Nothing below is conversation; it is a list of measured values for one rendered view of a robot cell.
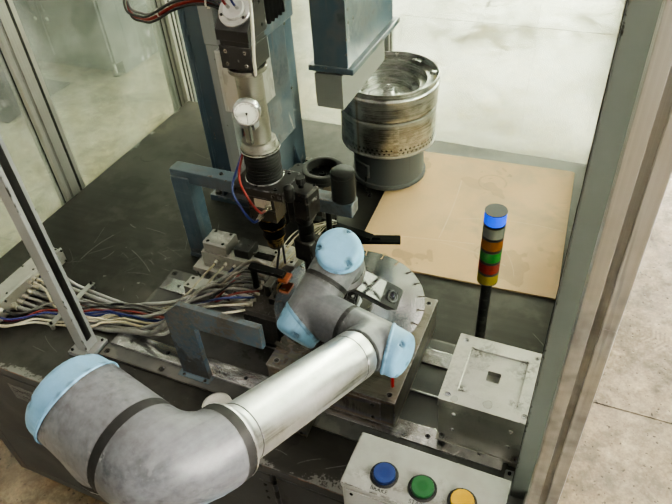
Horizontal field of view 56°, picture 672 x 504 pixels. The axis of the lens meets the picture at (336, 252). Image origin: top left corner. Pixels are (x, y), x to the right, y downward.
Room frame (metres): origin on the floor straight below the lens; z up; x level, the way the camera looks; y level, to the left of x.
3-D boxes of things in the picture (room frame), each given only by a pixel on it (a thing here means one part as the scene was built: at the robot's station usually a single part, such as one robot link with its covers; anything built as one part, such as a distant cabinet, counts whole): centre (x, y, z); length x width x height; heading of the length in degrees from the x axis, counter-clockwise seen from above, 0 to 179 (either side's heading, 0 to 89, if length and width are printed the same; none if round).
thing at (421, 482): (0.55, -0.12, 0.90); 0.04 x 0.04 x 0.02
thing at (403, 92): (1.74, -0.20, 0.93); 0.31 x 0.31 x 0.36
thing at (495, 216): (0.98, -0.32, 1.14); 0.05 x 0.04 x 0.03; 154
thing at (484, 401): (0.77, -0.29, 0.82); 0.18 x 0.18 x 0.15; 64
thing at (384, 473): (0.58, -0.05, 0.90); 0.04 x 0.04 x 0.02
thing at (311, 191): (0.98, 0.06, 1.17); 0.06 x 0.05 x 0.20; 55
